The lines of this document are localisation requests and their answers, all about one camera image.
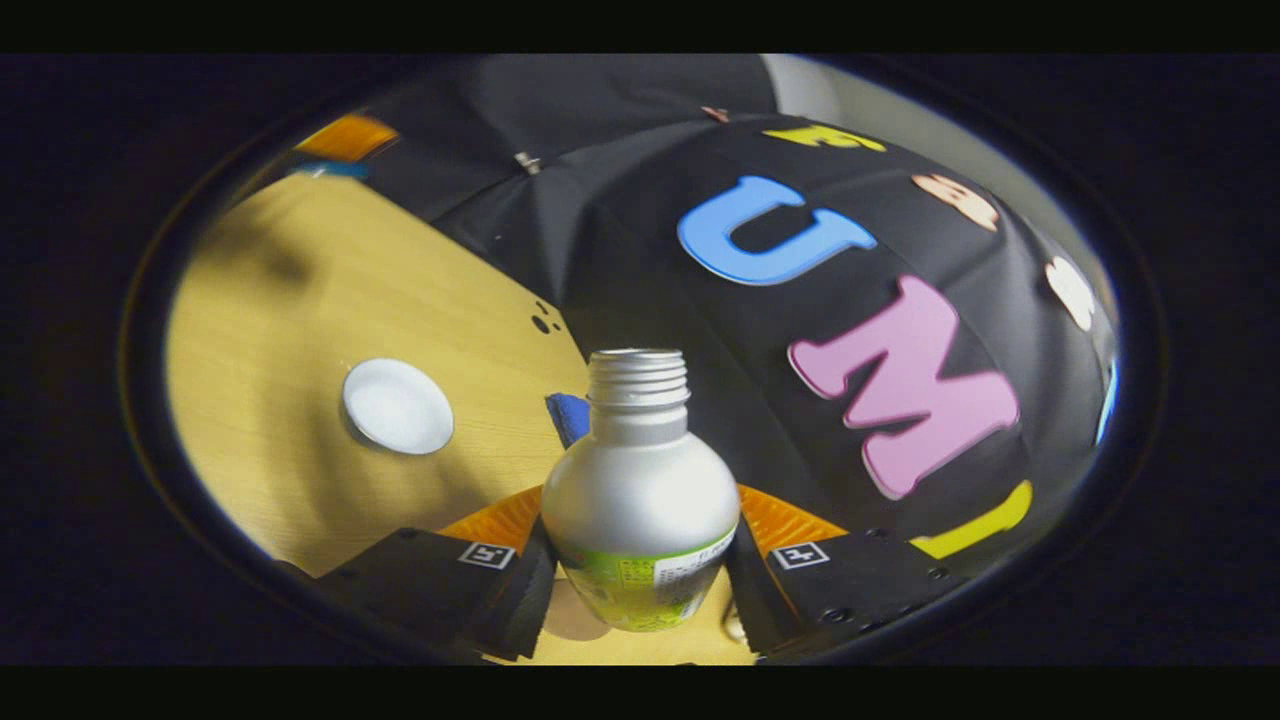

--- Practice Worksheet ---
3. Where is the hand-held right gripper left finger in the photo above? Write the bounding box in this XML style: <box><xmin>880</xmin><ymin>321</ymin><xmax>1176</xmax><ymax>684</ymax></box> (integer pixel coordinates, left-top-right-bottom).
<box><xmin>318</xmin><ymin>487</ymin><xmax>559</xmax><ymax>663</ymax></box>

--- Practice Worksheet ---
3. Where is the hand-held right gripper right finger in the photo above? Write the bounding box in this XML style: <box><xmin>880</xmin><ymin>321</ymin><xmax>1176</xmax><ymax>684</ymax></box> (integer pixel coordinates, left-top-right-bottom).
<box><xmin>722</xmin><ymin>484</ymin><xmax>973</xmax><ymax>663</ymax></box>

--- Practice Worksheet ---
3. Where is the round brown coaster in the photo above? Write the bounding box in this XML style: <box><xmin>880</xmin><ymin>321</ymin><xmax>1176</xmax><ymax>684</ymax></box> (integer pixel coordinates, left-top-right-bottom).
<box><xmin>543</xmin><ymin>578</ymin><xmax>613</xmax><ymax>642</ymax></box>

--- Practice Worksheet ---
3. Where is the silver water bottle green label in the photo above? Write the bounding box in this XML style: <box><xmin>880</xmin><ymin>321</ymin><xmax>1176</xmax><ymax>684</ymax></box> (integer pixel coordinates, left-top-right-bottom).
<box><xmin>540</xmin><ymin>347</ymin><xmax>742</xmax><ymax>634</ymax></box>

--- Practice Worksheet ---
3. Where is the blue towel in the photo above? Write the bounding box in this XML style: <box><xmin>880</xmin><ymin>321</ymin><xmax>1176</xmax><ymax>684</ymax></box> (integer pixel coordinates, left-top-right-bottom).
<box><xmin>545</xmin><ymin>392</ymin><xmax>592</xmax><ymax>449</ymax></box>

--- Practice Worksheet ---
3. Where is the black backdrop cloth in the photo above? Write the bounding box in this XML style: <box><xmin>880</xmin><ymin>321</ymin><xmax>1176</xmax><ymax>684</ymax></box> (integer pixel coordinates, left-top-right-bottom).
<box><xmin>360</xmin><ymin>55</ymin><xmax>1121</xmax><ymax>561</ymax></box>

